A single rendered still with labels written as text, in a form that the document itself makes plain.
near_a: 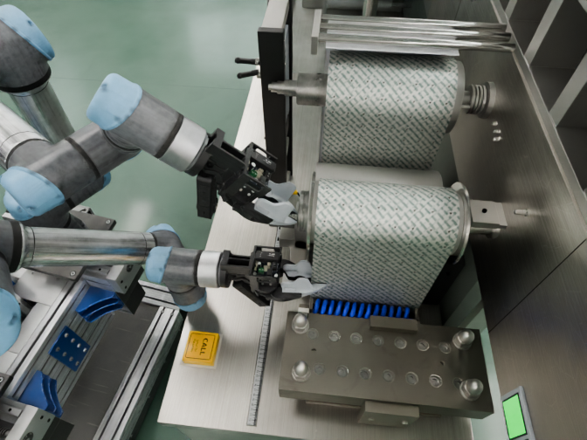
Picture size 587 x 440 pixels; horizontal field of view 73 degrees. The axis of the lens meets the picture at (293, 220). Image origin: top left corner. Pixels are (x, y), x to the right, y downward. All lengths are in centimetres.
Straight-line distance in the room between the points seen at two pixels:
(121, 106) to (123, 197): 202
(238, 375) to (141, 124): 60
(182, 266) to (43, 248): 25
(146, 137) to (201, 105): 252
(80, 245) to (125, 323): 104
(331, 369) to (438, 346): 22
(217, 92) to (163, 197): 105
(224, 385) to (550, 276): 67
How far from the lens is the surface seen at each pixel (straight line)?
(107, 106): 59
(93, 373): 186
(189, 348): 98
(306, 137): 140
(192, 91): 326
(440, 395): 86
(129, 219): 247
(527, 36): 89
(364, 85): 79
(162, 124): 59
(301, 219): 70
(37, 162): 67
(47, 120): 110
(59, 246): 87
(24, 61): 100
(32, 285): 148
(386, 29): 82
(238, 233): 114
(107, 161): 68
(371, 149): 86
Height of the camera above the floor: 183
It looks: 53 degrees down
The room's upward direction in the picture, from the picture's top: straight up
